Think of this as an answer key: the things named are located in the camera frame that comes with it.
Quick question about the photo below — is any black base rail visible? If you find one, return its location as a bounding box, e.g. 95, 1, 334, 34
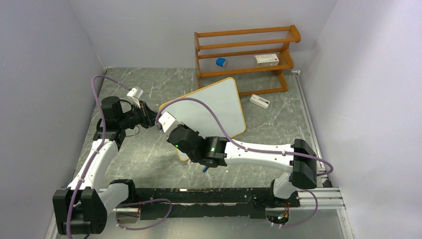
136, 188, 287, 220

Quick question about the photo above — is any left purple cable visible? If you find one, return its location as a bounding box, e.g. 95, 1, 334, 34
66, 75, 132, 239

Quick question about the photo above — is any orange wooden shelf rack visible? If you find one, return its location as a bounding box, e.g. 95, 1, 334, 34
194, 24, 302, 96

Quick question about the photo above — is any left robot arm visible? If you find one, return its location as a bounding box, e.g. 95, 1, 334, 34
52, 96, 157, 237

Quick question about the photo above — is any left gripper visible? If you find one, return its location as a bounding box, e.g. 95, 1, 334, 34
118, 101, 162, 129

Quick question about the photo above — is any white red cardboard box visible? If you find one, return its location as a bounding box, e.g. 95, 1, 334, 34
254, 54, 280, 67

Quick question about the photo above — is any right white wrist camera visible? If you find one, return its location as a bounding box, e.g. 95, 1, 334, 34
158, 112, 183, 136

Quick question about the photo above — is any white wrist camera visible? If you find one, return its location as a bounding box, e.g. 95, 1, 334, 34
158, 112, 183, 136
126, 87, 143, 108

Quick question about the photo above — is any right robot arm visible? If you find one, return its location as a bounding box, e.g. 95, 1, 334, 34
164, 124, 317, 206

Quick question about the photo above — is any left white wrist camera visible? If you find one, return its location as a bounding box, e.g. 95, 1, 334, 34
126, 87, 143, 108

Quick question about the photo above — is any white whiteboard eraser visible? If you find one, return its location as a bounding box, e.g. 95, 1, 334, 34
249, 94, 270, 109

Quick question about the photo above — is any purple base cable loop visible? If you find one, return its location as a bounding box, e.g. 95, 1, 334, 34
115, 198, 173, 231

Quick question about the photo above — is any blue eraser block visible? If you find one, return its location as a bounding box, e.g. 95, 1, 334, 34
215, 57, 228, 68

